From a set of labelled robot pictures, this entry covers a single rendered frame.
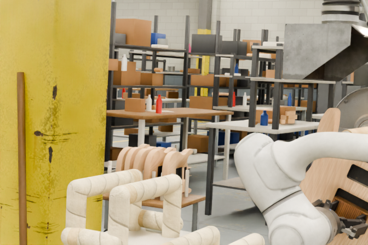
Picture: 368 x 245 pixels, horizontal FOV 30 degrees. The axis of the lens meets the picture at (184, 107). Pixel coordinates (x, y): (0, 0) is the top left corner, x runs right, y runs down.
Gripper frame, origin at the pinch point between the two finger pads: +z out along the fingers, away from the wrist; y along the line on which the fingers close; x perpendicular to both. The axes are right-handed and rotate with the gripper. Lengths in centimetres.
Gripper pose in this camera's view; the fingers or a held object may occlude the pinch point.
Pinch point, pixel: (347, 213)
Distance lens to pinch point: 183.3
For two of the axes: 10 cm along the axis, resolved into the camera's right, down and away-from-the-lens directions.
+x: 3.4, -9.1, -2.2
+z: 5.2, -0.1, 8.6
